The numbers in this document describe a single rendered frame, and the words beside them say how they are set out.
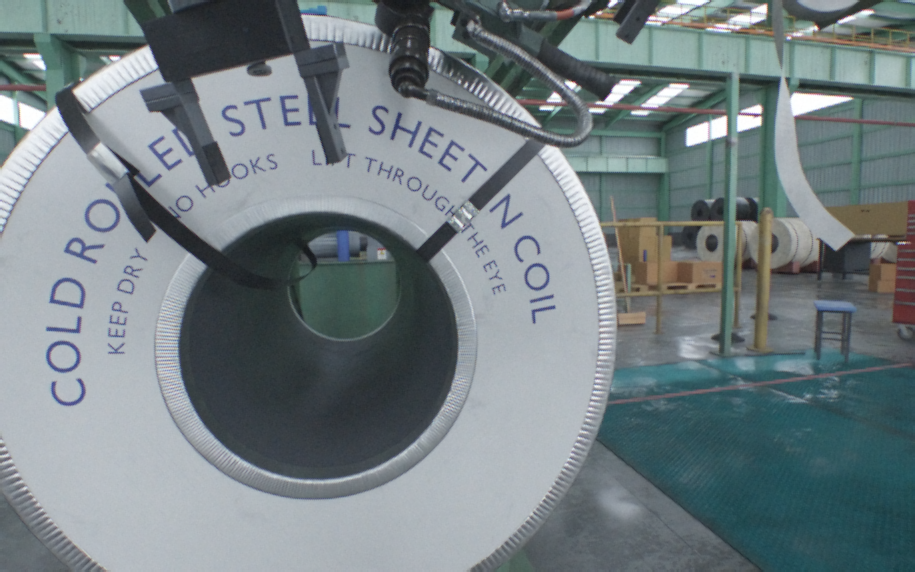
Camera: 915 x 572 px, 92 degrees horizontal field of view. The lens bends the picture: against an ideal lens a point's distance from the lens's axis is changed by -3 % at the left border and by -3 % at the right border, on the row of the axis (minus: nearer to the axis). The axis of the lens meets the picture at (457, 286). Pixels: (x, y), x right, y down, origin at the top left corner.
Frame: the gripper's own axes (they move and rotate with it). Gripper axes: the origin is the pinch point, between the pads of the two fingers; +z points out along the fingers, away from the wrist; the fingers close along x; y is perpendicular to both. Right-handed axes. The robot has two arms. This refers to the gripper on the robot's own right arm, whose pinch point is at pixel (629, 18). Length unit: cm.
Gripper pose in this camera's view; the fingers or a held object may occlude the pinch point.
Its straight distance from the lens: 80.1
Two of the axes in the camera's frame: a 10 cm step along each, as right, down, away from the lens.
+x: 1.8, -7.1, 6.8
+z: -3.8, 5.9, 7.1
